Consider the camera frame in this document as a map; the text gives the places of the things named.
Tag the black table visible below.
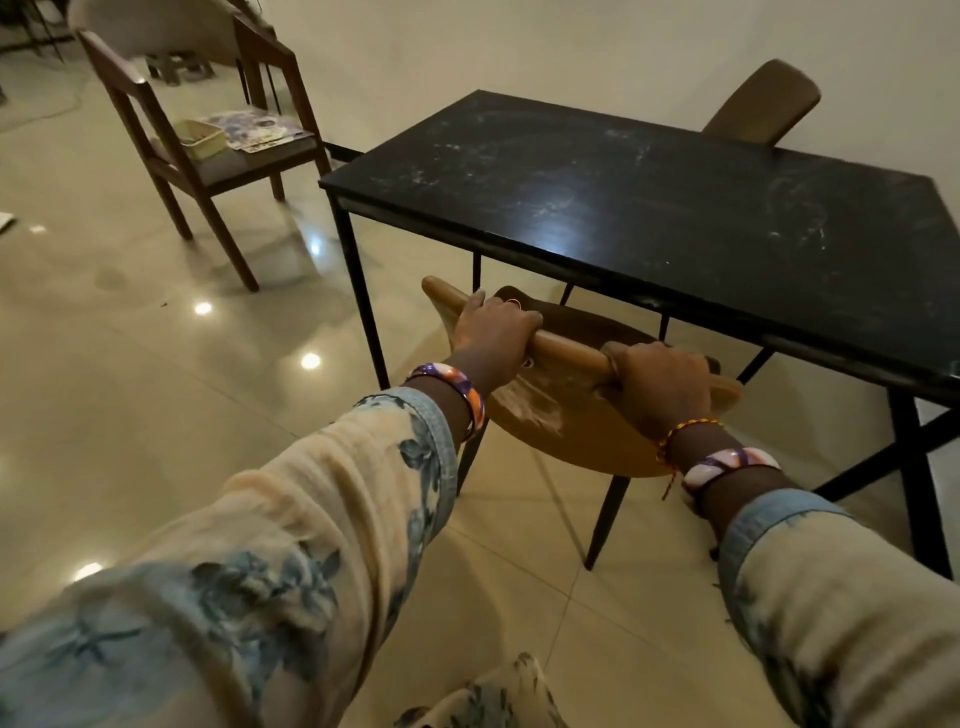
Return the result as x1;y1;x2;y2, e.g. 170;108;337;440
318;89;960;583

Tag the floral placemat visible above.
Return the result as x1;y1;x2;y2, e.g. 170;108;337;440
238;128;315;155
198;108;295;148

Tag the wooden beige armchair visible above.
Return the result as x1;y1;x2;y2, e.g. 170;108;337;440
65;0;335;294

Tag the cream plastic basket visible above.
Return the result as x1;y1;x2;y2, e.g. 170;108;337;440
173;118;228;161

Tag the orange purple bangle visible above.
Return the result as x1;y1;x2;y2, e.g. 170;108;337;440
404;362;487;444

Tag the person's left forearm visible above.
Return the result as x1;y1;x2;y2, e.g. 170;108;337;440
0;371;511;728

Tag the red yellow thread bracelet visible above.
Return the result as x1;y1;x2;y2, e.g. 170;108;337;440
653;417;727;502

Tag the person's left hand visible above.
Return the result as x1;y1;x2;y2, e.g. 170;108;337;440
449;288;545;385

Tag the brown chair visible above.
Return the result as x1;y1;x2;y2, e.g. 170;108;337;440
419;275;748;573
701;58;823;148

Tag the person's right forearm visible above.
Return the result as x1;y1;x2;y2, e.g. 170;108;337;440
663;419;960;728

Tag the person's right hand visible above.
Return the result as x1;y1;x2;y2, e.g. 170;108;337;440
599;341;725;444

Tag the person's floral cream garment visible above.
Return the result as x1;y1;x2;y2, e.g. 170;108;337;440
393;650;571;728

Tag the white purple bangle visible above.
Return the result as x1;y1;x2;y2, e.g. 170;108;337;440
678;446;783;519

